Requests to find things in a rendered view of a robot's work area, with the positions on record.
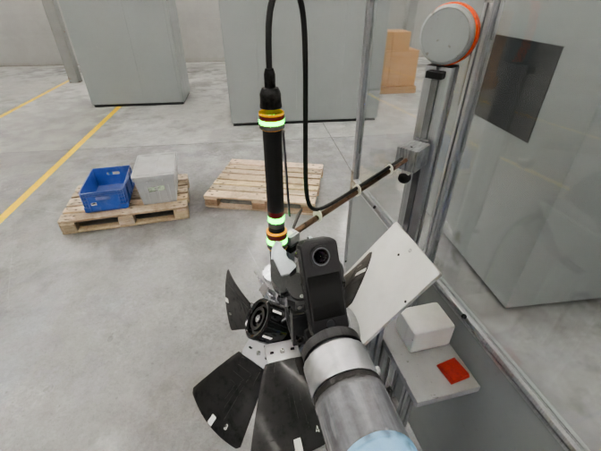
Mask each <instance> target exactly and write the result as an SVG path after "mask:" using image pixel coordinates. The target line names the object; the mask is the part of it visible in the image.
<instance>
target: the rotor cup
mask: <svg viewBox="0 0 601 451"><path fill-rule="evenodd" d="M285 307H286V306H284V305H282V304H280V303H278V302H274V301H271V300H269V299H267V298H260V299H258V300H257V301H256V302H255V303H254V304H253V305H252V306H251V308H250V311H249V313H248V315H247V318H246V322H245V333H246V336H247V338H249V339H250V340H252V341H256V342H259V343H261V344H264V345H268V344H272V343H276V342H281V341H285V340H290V339H291V336H290V332H289V329H288V326H287V322H286V321H285V322H284V323H282V324H281V322H282V319H284V318H285ZM273 310H275V311H279V312H282V315H280V314H277V313H275V312H273ZM258 315H260V320H259V322H256V317H257V316H258ZM262 336H269V337H272V339H271V340H270V339H267V338H264V337H262Z"/></svg>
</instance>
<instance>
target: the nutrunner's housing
mask: <svg viewBox="0 0 601 451"><path fill-rule="evenodd" d="M264 83H265V87H262V89H261V91H260V93H259V97H260V104H259V106H260V108H261V109H265V110H276V109H280V108H282V98H281V91H280V90H279V88H278V87H276V85H275V71H274V68H272V69H267V68H265V71H264Z"/></svg>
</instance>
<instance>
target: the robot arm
mask: <svg viewBox="0 0 601 451"><path fill-rule="evenodd" d="M296 251H297V256H298V262H299V268H300V273H299V272H297V273H296V265H295V263H294V262H293V261H292V260H289V259H288V257H287V252H286V250H285V249H284V248H283V243H282V242H279V241H275V243H274V245H273V248H272V251H271V264H270V277H271V284H272V286H273V288H274V290H275V292H277V293H278V294H280V296H281V298H284V297H286V300H287V305H288V306H291V308H290V315H289V311H288V309H287V306H286V307H285V319H286V322H287V326H288V329H289V332H290V336H291V340H292V345H293V346H295V345H304V346H303V348H302V351H301V356H302V359H303V362H304V367H303V369H304V374H305V377H306V380H307V383H308V387H309V392H310V395H311V398H312V402H313V405H314V406H315V410H316V413H317V418H318V422H319V425H320V429H321V431H322V435H323V439H324V441H325V445H326V451H418V450H417V448H416V447H415V445H414V443H413V442H412V441H411V440H410V437H409V435H408V433H407V431H406V429H405V428H404V426H403V424H402V421H401V419H400V417H399V415H398V413H397V411H396V409H395V407H394V404H393V402H392V400H391V398H390V396H389V395H388V393H387V391H386V389H385V385H384V383H383V381H382V379H381V378H380V376H379V375H380V374H381V370H380V368H379V367H378V366H375V365H374V363H373V362H372V360H371V358H370V356H369V354H368V350H367V348H366V346H365V345H364V344H363V343H362V342H361V340H360V337H359V334H358V333H357V332H356V331H355V330H354V329H353V328H349V322H348V316H347V310H346V303H345V298H344V293H345V288H344V287H345V282H346V281H345V279H344V276H343V274H344V270H343V264H342V263H341V261H340V260H339V255H338V249H337V243H336V240H335V239H334V238H331V237H327V236H320V237H315V238H313V237H311V236H308V237H307V239H305V240H301V241H299V242H298V243H297V246H296ZM296 336H303V337H302V338H301V339H300V340H296Z"/></svg>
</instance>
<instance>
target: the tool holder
mask: <svg viewBox="0 0 601 451"><path fill-rule="evenodd" d="M288 231H292V232H293V234H291V235H290V236H287V238H288V247H287V249H286V252H287V257H288V259H289V260H292V261H293V262H294V252H295V251H296V246H297V243H298V241H299V240H300V232H298V231H296V230H294V229H292V228H290V227H289V228H288V229H287V232H288ZM263 270H264V271H263V278H264V280H265V282H266V283H268V284H269V285H272V284H271V277H270V264H269V265H268V266H266V267H265V268H264V269H263Z"/></svg>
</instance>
